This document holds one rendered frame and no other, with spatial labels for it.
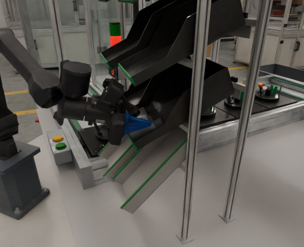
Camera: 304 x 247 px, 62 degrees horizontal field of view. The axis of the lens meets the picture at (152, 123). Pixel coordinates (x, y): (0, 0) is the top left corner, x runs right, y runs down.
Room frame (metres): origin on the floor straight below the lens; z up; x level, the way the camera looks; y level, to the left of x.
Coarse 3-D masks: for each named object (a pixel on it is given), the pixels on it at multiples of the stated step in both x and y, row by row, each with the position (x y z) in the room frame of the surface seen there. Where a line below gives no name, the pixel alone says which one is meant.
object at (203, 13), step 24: (264, 0) 0.61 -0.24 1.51; (264, 24) 0.61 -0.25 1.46; (192, 72) 0.54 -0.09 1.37; (192, 96) 0.54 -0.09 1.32; (192, 120) 0.53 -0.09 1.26; (240, 120) 0.62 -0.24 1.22; (192, 144) 0.52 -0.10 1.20; (240, 144) 0.60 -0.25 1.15; (192, 168) 0.53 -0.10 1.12; (240, 168) 0.61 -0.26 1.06; (192, 192) 0.53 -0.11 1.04; (192, 240) 0.53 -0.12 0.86
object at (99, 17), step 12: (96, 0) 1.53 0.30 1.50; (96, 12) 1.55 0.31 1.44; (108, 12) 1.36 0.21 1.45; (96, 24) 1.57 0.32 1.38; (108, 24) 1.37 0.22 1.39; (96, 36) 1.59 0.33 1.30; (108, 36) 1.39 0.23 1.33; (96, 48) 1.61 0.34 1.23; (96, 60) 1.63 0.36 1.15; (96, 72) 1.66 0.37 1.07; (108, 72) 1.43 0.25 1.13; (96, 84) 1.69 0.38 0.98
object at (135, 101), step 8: (176, 64) 0.71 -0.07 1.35; (168, 72) 0.70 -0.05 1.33; (152, 80) 0.68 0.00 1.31; (160, 80) 0.69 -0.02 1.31; (128, 88) 0.80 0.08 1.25; (136, 88) 0.80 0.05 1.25; (144, 88) 0.80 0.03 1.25; (152, 88) 0.68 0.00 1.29; (128, 96) 0.79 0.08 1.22; (136, 96) 0.77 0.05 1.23; (144, 96) 0.68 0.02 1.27; (152, 96) 0.68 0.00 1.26; (136, 104) 0.67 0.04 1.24; (144, 104) 0.68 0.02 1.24
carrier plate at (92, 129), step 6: (78, 132) 1.02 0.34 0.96; (84, 132) 1.00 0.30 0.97; (90, 132) 1.00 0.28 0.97; (84, 138) 0.95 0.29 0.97; (90, 138) 0.95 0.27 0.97; (84, 144) 0.93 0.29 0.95; (90, 144) 0.90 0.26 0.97; (96, 144) 0.90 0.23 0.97; (90, 150) 0.85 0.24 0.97; (96, 150) 0.85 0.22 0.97; (96, 156) 0.83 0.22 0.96
